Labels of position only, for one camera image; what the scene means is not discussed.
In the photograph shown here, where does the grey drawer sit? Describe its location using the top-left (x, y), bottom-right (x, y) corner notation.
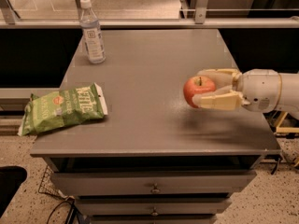
top-left (51, 170), bottom-right (256, 196)
top-left (76, 198), bottom-right (231, 216)
top-left (91, 215), bottom-right (216, 224)

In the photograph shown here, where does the bottom grey drawer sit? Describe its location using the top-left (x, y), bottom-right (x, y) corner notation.
top-left (91, 215), bottom-right (216, 224)

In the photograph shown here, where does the top metal drawer knob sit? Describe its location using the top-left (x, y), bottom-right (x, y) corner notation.
top-left (150, 184), bottom-right (161, 194)

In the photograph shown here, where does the middle metal drawer knob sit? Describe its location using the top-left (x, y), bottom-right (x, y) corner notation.
top-left (150, 207), bottom-right (159, 217)

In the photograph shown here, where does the metal drawer knob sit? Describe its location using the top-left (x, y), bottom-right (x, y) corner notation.
top-left (150, 207), bottom-right (159, 217)
top-left (150, 184), bottom-right (161, 194)

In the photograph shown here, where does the middle grey drawer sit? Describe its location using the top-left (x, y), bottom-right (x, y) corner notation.
top-left (76, 198), bottom-right (231, 216)

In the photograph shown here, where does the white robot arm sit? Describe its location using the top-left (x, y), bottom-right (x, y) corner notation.
top-left (192, 68), bottom-right (299, 119)

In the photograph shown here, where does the wire mesh basket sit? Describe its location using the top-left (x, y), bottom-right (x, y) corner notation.
top-left (38, 166), bottom-right (66, 200)

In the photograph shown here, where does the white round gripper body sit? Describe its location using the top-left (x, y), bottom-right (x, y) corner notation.
top-left (236, 69), bottom-right (281, 113)

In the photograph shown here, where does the black cable on floor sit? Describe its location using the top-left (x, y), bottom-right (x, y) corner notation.
top-left (46, 196), bottom-right (78, 224)

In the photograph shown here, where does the green jalapeno chip bag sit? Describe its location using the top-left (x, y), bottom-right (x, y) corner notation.
top-left (18, 83), bottom-right (107, 136)

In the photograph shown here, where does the clear plastic water bottle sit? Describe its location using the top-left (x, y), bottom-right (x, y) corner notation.
top-left (79, 0), bottom-right (106, 63)

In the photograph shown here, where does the black object at left edge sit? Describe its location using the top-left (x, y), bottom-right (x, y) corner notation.
top-left (0, 166), bottom-right (27, 217)

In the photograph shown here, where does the grey metal railing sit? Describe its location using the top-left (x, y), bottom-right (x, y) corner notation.
top-left (0, 0), bottom-right (299, 29)

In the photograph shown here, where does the grey drawer cabinet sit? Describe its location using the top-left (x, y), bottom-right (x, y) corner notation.
top-left (30, 28), bottom-right (283, 224)

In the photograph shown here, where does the top grey drawer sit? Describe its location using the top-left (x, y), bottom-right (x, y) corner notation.
top-left (51, 170), bottom-right (256, 196)

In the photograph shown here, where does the red apple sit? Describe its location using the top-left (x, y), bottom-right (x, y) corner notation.
top-left (183, 76), bottom-right (216, 108)

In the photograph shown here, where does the yellow frame at right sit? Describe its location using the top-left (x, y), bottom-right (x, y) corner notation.
top-left (274, 112), bottom-right (299, 133)

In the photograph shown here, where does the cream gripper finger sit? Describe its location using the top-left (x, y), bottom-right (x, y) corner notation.
top-left (192, 86), bottom-right (249, 111)
top-left (197, 68), bottom-right (242, 89)

